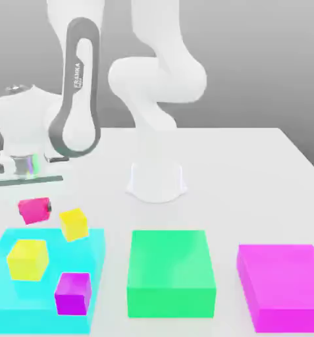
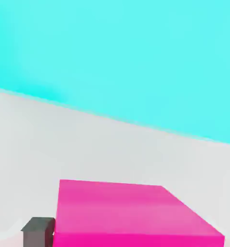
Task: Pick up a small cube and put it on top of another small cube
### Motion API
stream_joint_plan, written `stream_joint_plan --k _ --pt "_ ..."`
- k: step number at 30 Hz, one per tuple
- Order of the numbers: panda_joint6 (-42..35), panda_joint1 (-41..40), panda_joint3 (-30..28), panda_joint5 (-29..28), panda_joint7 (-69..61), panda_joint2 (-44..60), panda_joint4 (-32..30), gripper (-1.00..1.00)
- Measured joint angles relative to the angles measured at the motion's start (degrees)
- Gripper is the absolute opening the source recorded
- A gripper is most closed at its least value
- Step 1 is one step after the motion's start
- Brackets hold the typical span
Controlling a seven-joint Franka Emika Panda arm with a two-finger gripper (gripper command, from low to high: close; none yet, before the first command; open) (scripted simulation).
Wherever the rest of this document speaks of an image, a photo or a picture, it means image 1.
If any large magenta box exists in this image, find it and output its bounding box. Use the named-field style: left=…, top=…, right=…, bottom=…
left=236, top=244, right=314, bottom=334

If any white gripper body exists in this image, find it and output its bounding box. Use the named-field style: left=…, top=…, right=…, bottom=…
left=0, top=174, right=65, bottom=190

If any small pink cube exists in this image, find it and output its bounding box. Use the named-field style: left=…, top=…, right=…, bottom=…
left=17, top=197, right=53, bottom=225

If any small yellow cube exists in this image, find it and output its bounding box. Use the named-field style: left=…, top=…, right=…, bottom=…
left=6, top=238, right=50, bottom=282
left=59, top=207, right=90, bottom=243

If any large green box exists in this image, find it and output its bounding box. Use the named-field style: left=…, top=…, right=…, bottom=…
left=126, top=230, right=217, bottom=319

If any large cyan box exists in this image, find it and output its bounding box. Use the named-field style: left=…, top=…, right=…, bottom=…
left=0, top=227, right=105, bottom=336

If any small purple cube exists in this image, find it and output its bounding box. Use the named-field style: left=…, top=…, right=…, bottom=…
left=54, top=272, right=92, bottom=317

